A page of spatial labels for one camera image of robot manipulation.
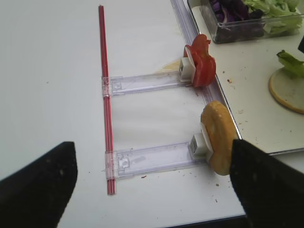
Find clear bun slice dispenser track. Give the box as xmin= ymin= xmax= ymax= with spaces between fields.
xmin=105 ymin=142 xmax=207 ymax=180

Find clear plastic salad box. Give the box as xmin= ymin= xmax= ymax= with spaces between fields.
xmin=199 ymin=0 xmax=304 ymax=44

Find upright bun slice left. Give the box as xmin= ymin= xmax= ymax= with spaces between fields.
xmin=200 ymin=101 xmax=238 ymax=176

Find red rod left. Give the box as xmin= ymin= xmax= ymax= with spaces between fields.
xmin=98 ymin=4 xmax=117 ymax=196

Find clear long rail left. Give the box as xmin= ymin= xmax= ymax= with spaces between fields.
xmin=170 ymin=0 xmax=238 ymax=133

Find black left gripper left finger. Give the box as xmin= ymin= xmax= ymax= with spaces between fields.
xmin=0 ymin=142 xmax=78 ymax=228

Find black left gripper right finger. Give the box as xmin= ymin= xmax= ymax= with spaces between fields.
xmin=229 ymin=139 xmax=304 ymax=228

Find green lettuce leaves in box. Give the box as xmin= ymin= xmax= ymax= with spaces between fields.
xmin=243 ymin=0 xmax=303 ymax=35

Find white pusher block at bun slice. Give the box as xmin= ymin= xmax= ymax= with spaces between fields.
xmin=189 ymin=123 xmax=213 ymax=162

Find cream rectangular serving tray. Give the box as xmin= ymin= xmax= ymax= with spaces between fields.
xmin=188 ymin=0 xmax=304 ymax=153

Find clear tomato dispenser track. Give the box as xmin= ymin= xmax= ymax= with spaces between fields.
xmin=110 ymin=71 xmax=191 ymax=96

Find white pusher block at tomato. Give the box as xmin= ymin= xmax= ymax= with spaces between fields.
xmin=179 ymin=47 xmax=196 ymax=83

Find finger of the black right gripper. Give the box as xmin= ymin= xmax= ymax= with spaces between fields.
xmin=298 ymin=37 xmax=304 ymax=53

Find bun bottom slice on tray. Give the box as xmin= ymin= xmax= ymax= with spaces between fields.
xmin=268 ymin=68 xmax=304 ymax=114

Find purple cabbage leaves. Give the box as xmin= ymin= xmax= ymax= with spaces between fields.
xmin=209 ymin=0 xmax=264 ymax=42

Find red tomato slices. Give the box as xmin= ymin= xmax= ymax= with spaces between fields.
xmin=185 ymin=34 xmax=216 ymax=87

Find green lettuce leaf piece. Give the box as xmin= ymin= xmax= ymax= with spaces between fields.
xmin=276 ymin=50 xmax=304 ymax=78

